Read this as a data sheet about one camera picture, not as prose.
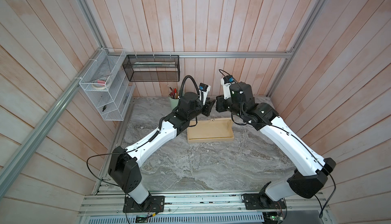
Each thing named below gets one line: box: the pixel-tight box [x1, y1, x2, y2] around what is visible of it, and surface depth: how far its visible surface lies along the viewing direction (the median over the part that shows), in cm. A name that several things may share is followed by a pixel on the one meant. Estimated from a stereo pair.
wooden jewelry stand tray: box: [186, 117, 235, 144], surface depth 101 cm
